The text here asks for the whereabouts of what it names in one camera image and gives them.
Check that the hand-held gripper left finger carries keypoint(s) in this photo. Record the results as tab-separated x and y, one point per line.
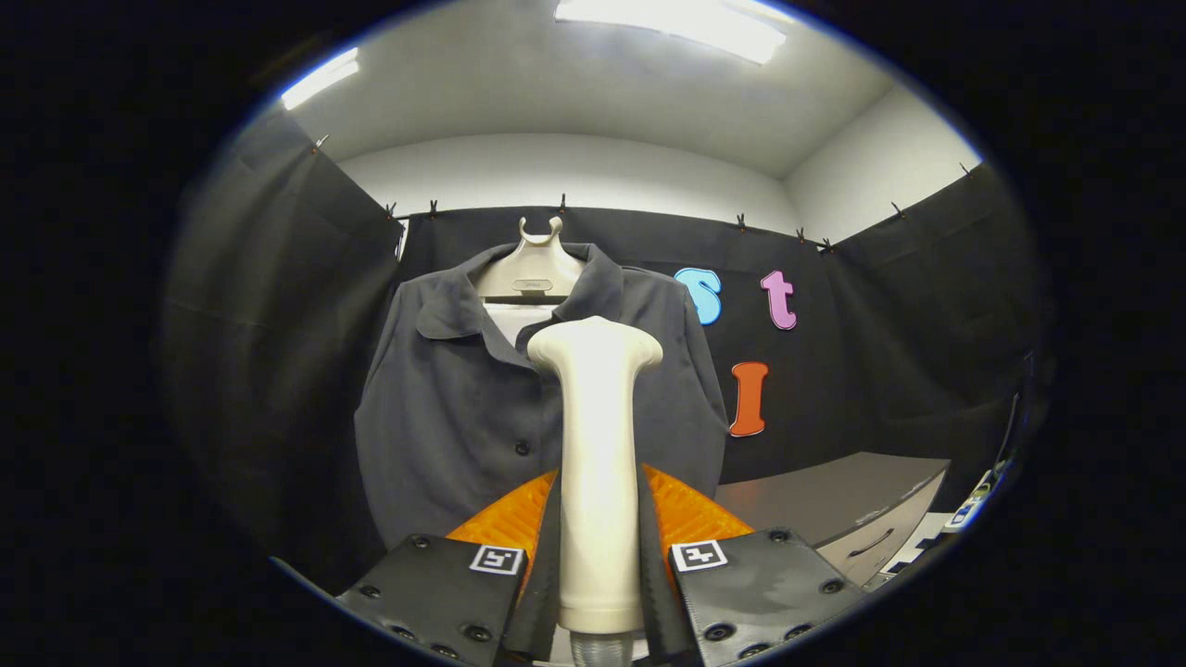
542	611

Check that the cream plastic hanger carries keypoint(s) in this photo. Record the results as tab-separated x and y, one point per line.
533	269

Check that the white side table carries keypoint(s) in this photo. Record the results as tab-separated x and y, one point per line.
913	547

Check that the grey cabinet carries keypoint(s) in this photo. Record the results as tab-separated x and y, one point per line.
834	491

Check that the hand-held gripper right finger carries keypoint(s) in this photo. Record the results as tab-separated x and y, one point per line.
653	602

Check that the pile of small colourful items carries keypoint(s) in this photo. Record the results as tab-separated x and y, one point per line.
973	505

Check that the narrow ceiling light panel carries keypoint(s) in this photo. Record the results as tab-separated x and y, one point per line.
320	79

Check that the white garment steamer head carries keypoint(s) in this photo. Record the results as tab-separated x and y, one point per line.
598	463

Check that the row of black clips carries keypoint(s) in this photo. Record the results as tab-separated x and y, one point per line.
561	202

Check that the dark grey button shirt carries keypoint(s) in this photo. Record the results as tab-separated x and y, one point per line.
445	417

